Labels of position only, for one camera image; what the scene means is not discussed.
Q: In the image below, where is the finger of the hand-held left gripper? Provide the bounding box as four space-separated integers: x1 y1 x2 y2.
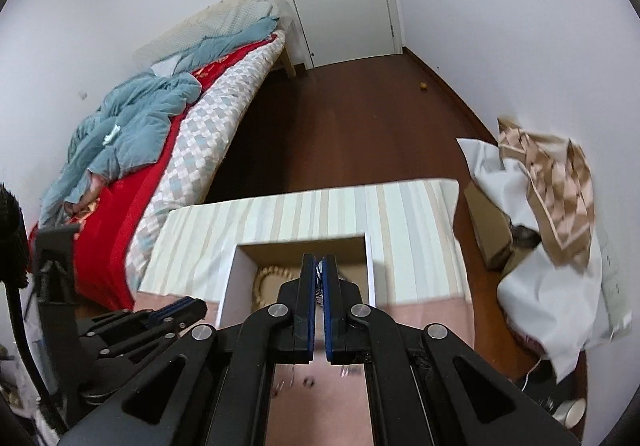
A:
80 326 193 377
75 297 208 342

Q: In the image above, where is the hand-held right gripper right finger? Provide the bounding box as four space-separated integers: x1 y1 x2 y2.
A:
322 253 583 446

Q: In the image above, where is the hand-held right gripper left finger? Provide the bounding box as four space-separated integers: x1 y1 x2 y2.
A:
57 253 317 446

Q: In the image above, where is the silver chain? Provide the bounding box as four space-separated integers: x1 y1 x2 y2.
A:
314 260 326 309

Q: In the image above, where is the white box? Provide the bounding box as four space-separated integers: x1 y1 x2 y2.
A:
216 235 377 329

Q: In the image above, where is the black bristle brush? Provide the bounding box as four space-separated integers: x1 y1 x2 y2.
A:
0 183 29 288

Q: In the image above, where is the red blanket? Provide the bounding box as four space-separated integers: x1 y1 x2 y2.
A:
27 38 276 312

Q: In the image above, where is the pink table cloth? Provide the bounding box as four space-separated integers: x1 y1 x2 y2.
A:
132 290 476 446

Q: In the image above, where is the striped table cloth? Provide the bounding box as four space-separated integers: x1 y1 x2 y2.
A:
140 178 473 308

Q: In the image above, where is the blue quilt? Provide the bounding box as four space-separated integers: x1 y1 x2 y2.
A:
37 16 281 227

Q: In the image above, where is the brown cardboard box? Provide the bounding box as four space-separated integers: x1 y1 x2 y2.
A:
464 183 517 272

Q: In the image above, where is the white cloth pile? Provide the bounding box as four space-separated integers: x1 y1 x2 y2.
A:
456 137 633 383

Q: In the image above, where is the beige patterned scarf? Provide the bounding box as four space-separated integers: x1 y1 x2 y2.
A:
497 116 597 270

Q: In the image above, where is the white cup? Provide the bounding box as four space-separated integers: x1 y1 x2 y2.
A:
552 398 587 428

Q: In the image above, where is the white lace bed cover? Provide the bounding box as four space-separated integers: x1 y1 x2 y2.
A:
134 0 296 72

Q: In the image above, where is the beige beaded bracelet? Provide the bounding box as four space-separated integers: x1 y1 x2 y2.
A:
252 265 301 312

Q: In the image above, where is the black cable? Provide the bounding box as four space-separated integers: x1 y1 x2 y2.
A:
5 283 68 433

